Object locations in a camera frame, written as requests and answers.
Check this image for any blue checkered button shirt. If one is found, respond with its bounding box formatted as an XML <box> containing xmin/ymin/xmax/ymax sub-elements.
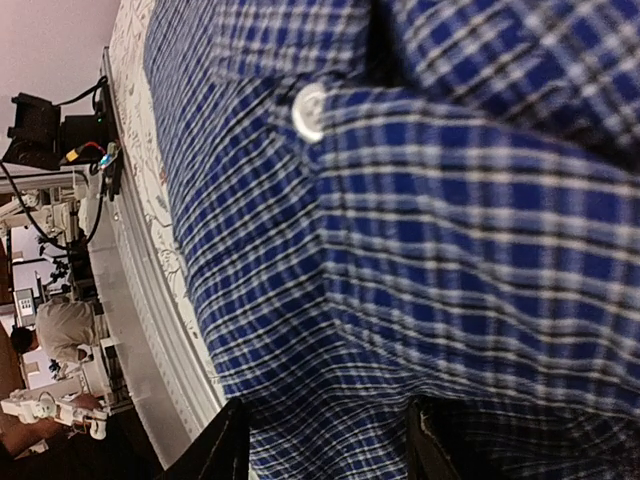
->
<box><xmin>144</xmin><ymin>1</ymin><xmax>639</xmax><ymax>479</ymax></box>

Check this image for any floral patterned table cloth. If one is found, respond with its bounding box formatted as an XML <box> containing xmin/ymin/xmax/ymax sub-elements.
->
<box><xmin>109</xmin><ymin>0</ymin><xmax>224</xmax><ymax>396</ymax></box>

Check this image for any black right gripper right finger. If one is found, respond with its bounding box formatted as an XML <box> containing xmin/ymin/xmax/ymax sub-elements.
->
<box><xmin>405</xmin><ymin>397</ymin><xmax>462</xmax><ymax>480</ymax></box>

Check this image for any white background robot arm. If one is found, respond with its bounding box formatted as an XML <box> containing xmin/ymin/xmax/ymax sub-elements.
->
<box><xmin>1</xmin><ymin>390</ymin><xmax>462</xmax><ymax>479</ymax></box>

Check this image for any person in grey shirt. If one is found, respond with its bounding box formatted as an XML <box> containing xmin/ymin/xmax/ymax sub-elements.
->
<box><xmin>10</xmin><ymin>297</ymin><xmax>108</xmax><ymax>363</ymax></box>

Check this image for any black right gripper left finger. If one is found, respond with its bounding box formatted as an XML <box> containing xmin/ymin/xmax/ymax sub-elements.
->
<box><xmin>156</xmin><ymin>398</ymin><xmax>250</xmax><ymax>480</ymax></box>

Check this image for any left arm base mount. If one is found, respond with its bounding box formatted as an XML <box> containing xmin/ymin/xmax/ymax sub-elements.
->
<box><xmin>1</xmin><ymin>76</ymin><xmax>124</xmax><ymax>199</ymax></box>

